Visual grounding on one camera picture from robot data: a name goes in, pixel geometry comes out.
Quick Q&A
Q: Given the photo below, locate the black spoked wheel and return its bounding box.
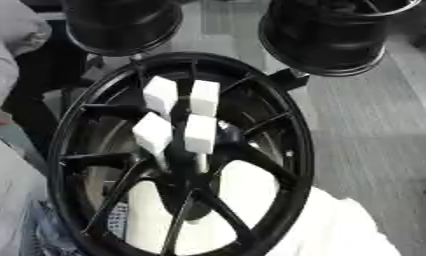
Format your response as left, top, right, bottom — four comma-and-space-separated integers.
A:
45, 51, 317, 256

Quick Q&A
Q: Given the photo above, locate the white cloth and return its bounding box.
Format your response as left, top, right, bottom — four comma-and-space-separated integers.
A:
123, 159, 402, 256

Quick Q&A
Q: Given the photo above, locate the person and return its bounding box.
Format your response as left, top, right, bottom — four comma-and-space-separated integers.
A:
0, 0, 54, 127

